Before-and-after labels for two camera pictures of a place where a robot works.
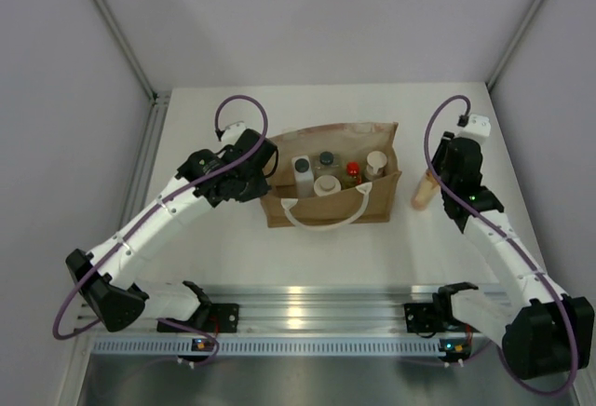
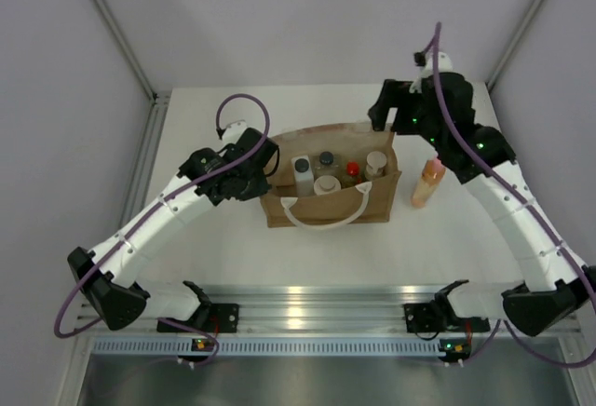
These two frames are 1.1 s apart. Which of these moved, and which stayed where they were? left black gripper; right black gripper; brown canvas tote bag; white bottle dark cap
Moved: right black gripper
Stayed: brown canvas tote bag; left black gripper; white bottle dark cap
